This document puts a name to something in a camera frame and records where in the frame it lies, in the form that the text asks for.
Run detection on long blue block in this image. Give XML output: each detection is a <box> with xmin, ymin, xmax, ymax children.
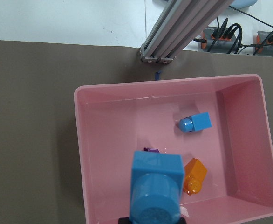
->
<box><xmin>129</xmin><ymin>151</ymin><xmax>184</xmax><ymax>224</ymax></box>

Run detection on pink plastic box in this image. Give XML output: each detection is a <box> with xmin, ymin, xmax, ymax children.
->
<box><xmin>74</xmin><ymin>74</ymin><xmax>273</xmax><ymax>224</ymax></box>

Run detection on far orange usb hub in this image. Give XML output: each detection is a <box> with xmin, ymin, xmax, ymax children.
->
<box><xmin>253</xmin><ymin>31</ymin><xmax>273</xmax><ymax>57</ymax></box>

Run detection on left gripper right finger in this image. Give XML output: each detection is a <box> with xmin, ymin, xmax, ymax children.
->
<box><xmin>179</xmin><ymin>217</ymin><xmax>187</xmax><ymax>224</ymax></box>

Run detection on purple block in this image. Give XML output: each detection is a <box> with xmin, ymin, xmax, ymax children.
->
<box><xmin>143</xmin><ymin>147</ymin><xmax>160</xmax><ymax>153</ymax></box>

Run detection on small blue block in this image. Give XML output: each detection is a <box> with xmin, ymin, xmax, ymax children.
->
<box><xmin>178</xmin><ymin>112</ymin><xmax>212</xmax><ymax>133</ymax></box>

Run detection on orange block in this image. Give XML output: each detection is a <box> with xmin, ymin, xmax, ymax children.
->
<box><xmin>183</xmin><ymin>158</ymin><xmax>207</xmax><ymax>195</ymax></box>

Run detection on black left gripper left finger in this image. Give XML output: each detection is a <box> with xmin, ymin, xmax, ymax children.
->
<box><xmin>118</xmin><ymin>217</ymin><xmax>130</xmax><ymax>224</ymax></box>

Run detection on aluminium frame post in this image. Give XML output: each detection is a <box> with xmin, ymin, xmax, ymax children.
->
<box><xmin>139</xmin><ymin>0</ymin><xmax>233</xmax><ymax>64</ymax></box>

